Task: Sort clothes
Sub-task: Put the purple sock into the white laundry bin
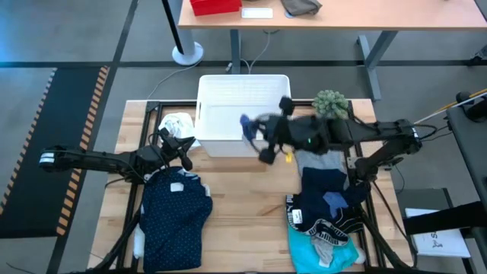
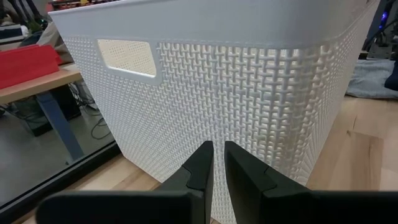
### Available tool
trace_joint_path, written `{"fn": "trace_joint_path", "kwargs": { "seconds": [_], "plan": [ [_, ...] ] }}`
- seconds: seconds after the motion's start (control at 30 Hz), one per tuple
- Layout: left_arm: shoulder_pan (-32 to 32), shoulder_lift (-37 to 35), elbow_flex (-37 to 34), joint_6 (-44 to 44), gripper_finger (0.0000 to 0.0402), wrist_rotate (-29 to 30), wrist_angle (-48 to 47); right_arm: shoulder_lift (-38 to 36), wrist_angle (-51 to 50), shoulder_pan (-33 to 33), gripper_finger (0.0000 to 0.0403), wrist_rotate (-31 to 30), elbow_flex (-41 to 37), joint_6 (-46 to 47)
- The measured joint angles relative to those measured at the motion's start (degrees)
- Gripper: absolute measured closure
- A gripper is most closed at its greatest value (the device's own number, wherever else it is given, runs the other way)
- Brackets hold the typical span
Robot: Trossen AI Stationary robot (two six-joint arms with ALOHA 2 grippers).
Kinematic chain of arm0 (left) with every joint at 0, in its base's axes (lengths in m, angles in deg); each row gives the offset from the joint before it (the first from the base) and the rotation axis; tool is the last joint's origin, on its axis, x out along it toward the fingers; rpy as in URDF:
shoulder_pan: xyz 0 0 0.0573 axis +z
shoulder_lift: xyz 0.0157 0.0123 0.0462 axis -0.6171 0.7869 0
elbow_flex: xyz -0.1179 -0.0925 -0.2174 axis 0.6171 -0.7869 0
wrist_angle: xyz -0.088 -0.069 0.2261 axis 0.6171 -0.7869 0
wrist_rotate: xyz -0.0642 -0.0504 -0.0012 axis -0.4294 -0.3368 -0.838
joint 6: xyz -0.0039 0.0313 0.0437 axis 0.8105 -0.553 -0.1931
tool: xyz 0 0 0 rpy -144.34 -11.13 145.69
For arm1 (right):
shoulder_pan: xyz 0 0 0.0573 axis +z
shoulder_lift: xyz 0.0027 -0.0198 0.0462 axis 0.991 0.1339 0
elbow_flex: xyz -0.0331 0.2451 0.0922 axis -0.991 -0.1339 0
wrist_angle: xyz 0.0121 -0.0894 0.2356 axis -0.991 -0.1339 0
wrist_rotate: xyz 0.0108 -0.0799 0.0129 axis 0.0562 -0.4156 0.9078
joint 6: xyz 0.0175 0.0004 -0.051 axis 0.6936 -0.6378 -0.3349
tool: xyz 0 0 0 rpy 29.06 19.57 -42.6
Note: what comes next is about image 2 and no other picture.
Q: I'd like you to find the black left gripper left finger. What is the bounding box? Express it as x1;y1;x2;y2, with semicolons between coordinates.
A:
35;140;215;224

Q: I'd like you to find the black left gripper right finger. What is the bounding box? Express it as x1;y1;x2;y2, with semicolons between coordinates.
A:
224;140;398;224

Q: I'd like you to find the grey garment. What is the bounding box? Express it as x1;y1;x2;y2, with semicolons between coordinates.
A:
345;58;398;100

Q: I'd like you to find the dark navy garment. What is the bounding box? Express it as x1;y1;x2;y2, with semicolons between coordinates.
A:
384;60;398;92

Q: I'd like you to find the white plastic laundry basket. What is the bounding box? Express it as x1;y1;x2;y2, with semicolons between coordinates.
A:
48;0;382;224

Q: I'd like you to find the wooden desk with grey legs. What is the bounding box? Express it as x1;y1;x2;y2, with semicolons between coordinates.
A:
0;62;85;164

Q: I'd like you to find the red plastic bin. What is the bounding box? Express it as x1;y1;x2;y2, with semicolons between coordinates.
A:
0;44;63;90

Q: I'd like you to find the taupe cloth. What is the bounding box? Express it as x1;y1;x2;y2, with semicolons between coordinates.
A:
37;21;74;65

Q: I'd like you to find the black floor cable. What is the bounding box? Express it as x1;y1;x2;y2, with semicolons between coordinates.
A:
68;82;113;141

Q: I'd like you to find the black aluminium table frame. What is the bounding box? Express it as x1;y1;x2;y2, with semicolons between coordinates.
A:
0;141;122;223

